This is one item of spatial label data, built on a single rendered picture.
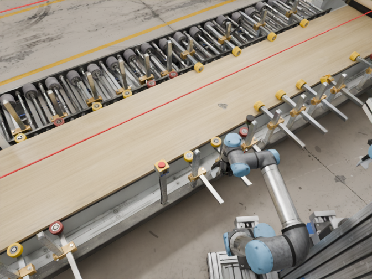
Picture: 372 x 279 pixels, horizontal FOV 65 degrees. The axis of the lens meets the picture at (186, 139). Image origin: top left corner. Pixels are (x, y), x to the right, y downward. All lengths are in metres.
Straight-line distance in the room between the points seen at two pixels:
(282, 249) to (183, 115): 1.51
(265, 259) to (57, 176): 1.55
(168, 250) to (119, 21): 3.72
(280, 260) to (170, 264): 1.73
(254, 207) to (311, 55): 1.62
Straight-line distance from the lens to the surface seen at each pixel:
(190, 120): 2.36
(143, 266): 2.79
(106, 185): 2.09
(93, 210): 2.22
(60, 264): 2.20
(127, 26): 5.08
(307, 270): 1.52
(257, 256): 1.14
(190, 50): 2.88
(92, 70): 2.97
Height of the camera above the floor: 2.71
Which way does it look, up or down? 54 degrees down
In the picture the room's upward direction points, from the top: 3 degrees clockwise
